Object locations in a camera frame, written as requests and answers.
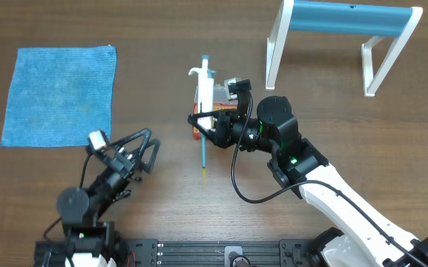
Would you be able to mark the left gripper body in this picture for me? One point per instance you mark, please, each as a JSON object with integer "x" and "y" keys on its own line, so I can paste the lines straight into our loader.
{"x": 122, "y": 163}

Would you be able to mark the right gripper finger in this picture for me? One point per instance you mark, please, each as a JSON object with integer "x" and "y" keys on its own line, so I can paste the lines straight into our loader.
{"x": 191, "y": 118}

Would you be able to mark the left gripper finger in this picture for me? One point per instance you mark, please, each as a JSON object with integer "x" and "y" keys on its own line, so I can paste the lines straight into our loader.
{"x": 147, "y": 132}
{"x": 157, "y": 144}

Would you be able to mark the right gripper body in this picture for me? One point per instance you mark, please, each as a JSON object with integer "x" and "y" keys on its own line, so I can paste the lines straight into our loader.
{"x": 224, "y": 130}

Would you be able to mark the white pipette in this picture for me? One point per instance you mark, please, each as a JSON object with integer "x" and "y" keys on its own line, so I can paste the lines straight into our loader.
{"x": 205, "y": 89}

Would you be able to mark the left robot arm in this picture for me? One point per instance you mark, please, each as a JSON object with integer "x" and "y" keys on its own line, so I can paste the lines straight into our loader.
{"x": 73, "y": 202}

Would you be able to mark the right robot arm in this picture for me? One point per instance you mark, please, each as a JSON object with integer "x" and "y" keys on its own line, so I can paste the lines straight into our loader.
{"x": 347, "y": 207}

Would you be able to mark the red and yellow tip box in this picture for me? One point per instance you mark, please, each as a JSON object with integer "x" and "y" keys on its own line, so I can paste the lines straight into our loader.
{"x": 219, "y": 94}

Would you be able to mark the blue cloth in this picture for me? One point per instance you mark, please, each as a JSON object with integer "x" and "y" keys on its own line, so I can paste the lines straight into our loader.
{"x": 58, "y": 96}

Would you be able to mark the white and blue stand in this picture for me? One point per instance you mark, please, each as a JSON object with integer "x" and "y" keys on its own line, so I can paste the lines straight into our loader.
{"x": 347, "y": 18}

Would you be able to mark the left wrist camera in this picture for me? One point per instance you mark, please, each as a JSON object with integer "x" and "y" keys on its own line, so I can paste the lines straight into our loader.
{"x": 98, "y": 139}

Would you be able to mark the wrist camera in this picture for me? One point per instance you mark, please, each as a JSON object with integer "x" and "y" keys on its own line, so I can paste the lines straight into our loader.
{"x": 98, "y": 139}
{"x": 232, "y": 87}

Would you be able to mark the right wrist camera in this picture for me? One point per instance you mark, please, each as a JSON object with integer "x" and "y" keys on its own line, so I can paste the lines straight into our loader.
{"x": 232, "y": 87}

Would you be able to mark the mounting rail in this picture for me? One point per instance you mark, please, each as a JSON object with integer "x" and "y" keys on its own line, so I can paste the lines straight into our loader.
{"x": 199, "y": 252}

